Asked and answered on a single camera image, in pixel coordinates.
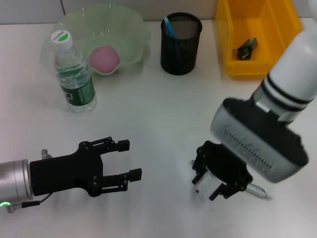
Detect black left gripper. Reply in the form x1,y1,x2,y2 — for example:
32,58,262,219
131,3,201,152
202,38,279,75
29,136,143,198

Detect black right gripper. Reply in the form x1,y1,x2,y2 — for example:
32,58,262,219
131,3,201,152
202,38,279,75
191,140,254,201

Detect clear plastic ruler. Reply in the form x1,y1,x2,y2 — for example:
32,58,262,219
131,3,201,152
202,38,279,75
194,171,225,201

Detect clear green-label water bottle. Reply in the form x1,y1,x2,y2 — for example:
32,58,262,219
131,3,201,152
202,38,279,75
51,29,97,114

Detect pink peach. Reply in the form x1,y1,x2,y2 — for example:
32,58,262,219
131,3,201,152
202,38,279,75
89,45,121,74

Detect green plastic wrapper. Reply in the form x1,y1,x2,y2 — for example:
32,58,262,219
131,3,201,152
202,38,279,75
232,37,260,61

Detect blue capped scissors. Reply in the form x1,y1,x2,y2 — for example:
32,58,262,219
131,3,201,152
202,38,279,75
163,16,178,40

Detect clear grey pen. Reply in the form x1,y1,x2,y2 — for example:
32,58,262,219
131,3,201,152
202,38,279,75
190,160,270,199

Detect black mesh pen holder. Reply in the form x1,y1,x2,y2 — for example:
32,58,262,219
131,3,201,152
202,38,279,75
160,12,203,76

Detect translucent green fruit plate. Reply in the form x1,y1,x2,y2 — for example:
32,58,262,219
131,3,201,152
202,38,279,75
41,2,152,84

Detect yellow plastic bin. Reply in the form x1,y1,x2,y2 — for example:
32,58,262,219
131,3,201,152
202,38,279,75
214,0,303,80

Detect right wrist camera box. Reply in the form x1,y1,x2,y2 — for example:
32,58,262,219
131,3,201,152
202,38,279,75
210,98,310,184

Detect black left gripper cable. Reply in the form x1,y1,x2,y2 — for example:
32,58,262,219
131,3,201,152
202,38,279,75
7,193,54,213

